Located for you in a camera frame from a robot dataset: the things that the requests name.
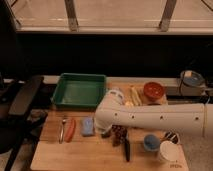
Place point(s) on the black eraser block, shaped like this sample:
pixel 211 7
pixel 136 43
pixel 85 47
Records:
pixel 106 134

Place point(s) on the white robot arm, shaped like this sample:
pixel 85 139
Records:
pixel 195 119

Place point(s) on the green plastic tray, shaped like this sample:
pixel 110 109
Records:
pixel 75 90

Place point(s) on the blue sponge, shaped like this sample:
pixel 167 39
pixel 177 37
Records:
pixel 87 127

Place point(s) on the red bowl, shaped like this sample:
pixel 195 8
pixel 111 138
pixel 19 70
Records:
pixel 153 91

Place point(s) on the dark grape bunch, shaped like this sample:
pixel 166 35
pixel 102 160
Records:
pixel 119 134

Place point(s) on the metal spoon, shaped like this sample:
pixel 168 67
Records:
pixel 61 137

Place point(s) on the blue cup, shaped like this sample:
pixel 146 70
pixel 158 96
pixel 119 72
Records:
pixel 151 143

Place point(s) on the black round lid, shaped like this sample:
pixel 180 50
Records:
pixel 173 137

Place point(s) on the black office chair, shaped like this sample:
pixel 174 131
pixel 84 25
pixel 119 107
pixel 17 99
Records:
pixel 17 91

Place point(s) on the white cup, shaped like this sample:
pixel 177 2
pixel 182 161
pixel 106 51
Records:
pixel 168 152

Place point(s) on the black handled knife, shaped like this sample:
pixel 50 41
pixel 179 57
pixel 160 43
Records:
pixel 127 148

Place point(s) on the grey round device with cable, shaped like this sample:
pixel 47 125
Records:
pixel 191 83

